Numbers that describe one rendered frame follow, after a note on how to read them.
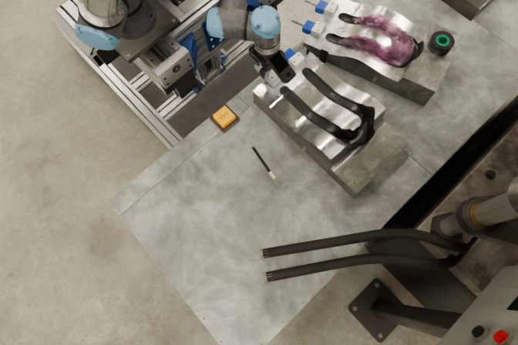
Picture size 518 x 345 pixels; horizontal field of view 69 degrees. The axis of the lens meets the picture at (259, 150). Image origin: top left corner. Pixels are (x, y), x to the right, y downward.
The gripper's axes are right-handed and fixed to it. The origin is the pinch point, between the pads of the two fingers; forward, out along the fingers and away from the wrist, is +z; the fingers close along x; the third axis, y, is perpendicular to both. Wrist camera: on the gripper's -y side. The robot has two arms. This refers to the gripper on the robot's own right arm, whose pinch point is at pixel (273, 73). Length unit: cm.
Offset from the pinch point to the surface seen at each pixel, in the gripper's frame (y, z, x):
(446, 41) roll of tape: -33, 3, -52
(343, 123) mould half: -28.8, -2.3, -4.1
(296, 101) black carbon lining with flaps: -11.7, 4.9, 0.0
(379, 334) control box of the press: -112, 73, 36
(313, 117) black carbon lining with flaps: -20.0, 3.4, 0.1
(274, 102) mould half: -6.9, 3.8, 5.8
